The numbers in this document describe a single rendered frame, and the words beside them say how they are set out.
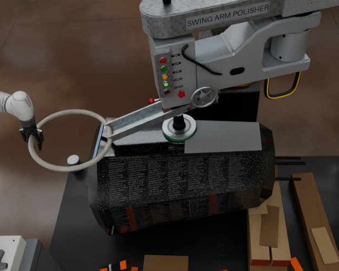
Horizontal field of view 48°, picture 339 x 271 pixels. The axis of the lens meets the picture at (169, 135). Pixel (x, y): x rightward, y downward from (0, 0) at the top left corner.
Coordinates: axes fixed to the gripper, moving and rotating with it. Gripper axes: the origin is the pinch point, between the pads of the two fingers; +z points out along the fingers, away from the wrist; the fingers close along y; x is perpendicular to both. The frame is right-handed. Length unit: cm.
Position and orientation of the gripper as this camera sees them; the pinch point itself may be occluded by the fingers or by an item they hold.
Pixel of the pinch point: (35, 145)
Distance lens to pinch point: 245.5
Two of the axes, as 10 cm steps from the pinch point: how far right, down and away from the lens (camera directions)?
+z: -0.4, 6.7, 7.4
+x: 0.3, -7.4, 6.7
